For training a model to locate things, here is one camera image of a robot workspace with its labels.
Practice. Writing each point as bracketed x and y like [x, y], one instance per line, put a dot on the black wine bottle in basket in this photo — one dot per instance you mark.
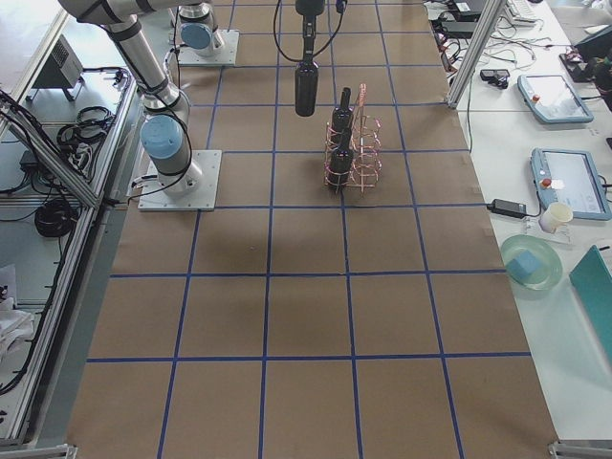
[340, 163]
[342, 116]

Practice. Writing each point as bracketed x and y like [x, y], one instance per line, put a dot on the near teach pendant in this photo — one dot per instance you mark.
[569, 177]

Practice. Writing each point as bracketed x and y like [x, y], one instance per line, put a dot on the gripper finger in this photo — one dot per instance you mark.
[309, 33]

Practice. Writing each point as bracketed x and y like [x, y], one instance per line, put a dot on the green glass bowl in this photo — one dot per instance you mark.
[543, 251]

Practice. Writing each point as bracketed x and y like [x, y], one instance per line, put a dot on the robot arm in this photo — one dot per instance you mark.
[161, 98]
[199, 30]

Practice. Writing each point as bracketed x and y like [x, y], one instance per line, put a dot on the black power brick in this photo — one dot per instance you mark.
[507, 208]

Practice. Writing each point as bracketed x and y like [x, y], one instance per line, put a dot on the grey control box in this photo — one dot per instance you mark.
[62, 70]

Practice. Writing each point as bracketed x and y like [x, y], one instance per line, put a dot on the white paper cup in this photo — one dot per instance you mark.
[554, 216]

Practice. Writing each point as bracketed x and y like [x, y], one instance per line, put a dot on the blue sponge block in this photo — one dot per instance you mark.
[525, 268]

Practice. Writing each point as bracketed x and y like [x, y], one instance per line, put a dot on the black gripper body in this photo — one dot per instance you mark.
[306, 10]

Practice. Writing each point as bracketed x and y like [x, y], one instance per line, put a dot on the teach pendant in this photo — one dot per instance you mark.
[569, 177]
[553, 99]

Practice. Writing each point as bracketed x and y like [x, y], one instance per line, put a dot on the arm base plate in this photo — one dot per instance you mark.
[196, 191]
[226, 57]

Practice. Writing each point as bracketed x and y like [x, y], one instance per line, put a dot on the far teach pendant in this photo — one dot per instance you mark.
[553, 99]

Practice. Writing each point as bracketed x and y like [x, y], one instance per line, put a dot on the teal folder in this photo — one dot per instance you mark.
[591, 279]

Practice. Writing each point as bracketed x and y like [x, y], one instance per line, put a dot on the black wine bottle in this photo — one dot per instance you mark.
[342, 116]
[340, 163]
[306, 80]

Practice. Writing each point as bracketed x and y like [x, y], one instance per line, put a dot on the aluminium frame post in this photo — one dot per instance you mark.
[482, 33]

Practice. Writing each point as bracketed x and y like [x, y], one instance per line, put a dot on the copper wire wine basket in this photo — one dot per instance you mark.
[366, 169]

